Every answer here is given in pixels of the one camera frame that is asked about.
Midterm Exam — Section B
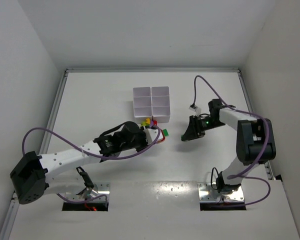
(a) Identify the green lego brick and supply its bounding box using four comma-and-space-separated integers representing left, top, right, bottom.
162, 129, 169, 137

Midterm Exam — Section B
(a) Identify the multicolour lego cluster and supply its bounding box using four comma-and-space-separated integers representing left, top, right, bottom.
140, 118, 157, 131

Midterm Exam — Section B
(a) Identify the red orange lego stack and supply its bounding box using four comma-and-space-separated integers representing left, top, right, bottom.
156, 135, 166, 144

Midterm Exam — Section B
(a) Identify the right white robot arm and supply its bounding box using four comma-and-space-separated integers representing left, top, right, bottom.
181, 99, 277, 193

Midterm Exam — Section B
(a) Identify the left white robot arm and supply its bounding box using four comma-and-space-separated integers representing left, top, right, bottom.
10, 121, 151, 205

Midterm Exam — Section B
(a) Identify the white six-compartment container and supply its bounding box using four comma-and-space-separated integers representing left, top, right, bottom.
132, 86, 171, 124

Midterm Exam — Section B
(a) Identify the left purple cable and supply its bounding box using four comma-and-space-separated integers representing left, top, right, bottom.
22, 124, 165, 204

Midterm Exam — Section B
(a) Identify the purple cable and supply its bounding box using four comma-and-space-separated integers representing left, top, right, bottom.
22, 124, 165, 204
193, 74, 273, 206

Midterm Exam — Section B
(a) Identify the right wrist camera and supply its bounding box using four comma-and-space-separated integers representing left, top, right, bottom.
188, 104, 201, 115

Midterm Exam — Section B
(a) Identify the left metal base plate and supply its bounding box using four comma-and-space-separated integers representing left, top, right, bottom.
61, 182, 111, 204

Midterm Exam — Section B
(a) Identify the metal base plate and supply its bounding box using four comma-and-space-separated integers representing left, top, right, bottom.
197, 182, 245, 204
61, 182, 111, 204

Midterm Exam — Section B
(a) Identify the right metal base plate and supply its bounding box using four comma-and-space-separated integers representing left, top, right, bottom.
197, 182, 245, 204

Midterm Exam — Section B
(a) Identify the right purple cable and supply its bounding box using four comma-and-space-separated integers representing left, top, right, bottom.
193, 74, 273, 206

